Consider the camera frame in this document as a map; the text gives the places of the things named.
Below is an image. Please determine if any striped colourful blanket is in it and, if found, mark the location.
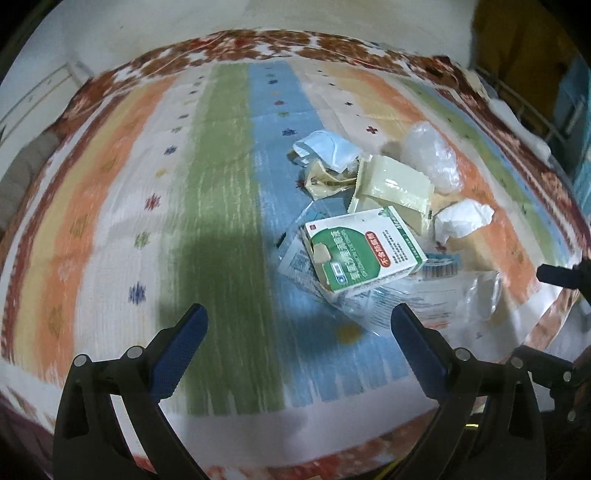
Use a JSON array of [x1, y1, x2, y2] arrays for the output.
[[0, 51, 583, 462]]

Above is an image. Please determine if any white tissue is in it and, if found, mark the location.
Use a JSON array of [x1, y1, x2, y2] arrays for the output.
[[434, 199, 495, 243]]

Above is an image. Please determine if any clear plastic film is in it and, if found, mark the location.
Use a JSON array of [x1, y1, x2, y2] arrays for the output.
[[462, 270, 504, 324]]

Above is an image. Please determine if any blue face mask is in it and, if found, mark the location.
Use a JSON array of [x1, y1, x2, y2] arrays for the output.
[[292, 130, 361, 172]]

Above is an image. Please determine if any yellow wrapper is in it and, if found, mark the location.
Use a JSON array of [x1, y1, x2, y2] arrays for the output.
[[302, 159, 358, 200]]

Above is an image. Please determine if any cream sachet packet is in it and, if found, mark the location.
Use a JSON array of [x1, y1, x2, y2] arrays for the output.
[[347, 154, 435, 234]]

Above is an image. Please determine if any clear plastic bag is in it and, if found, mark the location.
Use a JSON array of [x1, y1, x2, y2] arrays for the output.
[[401, 121, 464, 195]]

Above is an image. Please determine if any yellow brown cabinet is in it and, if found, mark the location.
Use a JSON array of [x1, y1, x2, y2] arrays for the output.
[[475, 0, 575, 72]]

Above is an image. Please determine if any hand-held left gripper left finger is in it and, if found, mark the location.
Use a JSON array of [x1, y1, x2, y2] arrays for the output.
[[53, 303, 209, 480]]

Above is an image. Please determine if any light blue container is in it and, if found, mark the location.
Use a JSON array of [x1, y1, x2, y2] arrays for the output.
[[551, 55, 591, 169]]

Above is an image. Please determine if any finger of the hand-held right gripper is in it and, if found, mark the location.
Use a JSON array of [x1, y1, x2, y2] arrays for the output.
[[536, 262, 591, 291], [512, 344, 579, 422]]

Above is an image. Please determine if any white wire rack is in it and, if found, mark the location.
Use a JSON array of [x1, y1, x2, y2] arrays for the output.
[[475, 65, 591, 169]]

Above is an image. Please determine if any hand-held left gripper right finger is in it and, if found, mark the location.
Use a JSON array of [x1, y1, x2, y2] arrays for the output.
[[390, 303, 546, 480]]

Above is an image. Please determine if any clear printed plastic wrapper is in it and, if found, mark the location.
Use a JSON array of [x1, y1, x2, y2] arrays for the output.
[[277, 215, 462, 330]]

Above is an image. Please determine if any green white medicine box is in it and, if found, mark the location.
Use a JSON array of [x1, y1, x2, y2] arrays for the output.
[[301, 206, 428, 294]]

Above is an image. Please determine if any white cloth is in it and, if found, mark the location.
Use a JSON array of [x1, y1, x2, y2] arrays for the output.
[[488, 98, 551, 160]]

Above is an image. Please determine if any white cabinet door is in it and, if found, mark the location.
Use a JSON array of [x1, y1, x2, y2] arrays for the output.
[[0, 60, 95, 139]]

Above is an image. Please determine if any striped colourful tablecloth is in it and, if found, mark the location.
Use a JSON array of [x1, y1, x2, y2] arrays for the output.
[[0, 28, 591, 480]]

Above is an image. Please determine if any blue striped blister strip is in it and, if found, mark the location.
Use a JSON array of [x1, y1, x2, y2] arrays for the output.
[[424, 253, 463, 280]]

